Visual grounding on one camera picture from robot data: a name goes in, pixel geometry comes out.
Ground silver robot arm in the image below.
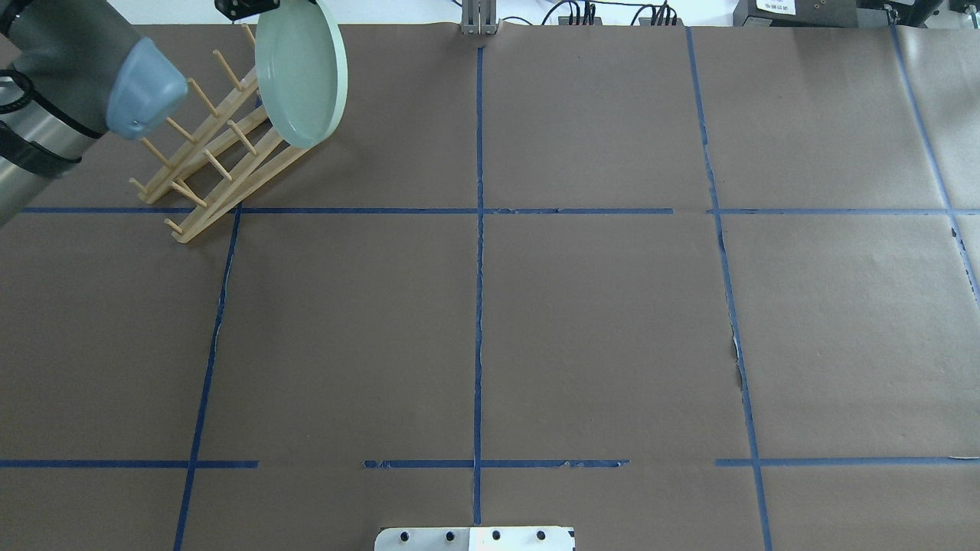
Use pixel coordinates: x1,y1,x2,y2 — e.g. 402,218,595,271
1,1,188,223

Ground black computer box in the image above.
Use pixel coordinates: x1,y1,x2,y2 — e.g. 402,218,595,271
732,1,891,28

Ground orange black usb hub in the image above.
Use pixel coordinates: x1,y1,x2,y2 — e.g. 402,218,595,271
555,2,603,27

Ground aluminium frame post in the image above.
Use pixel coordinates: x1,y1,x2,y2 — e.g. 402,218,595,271
456,0,499,36

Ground wooden plate rack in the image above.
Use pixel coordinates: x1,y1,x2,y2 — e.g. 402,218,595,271
130,49,309,244

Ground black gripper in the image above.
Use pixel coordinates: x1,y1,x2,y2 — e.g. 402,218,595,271
214,0,280,21

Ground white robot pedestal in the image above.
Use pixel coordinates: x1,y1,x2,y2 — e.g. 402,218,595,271
374,526,577,550

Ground green ceramic plate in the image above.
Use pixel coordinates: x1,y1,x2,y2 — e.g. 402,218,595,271
255,1,349,149

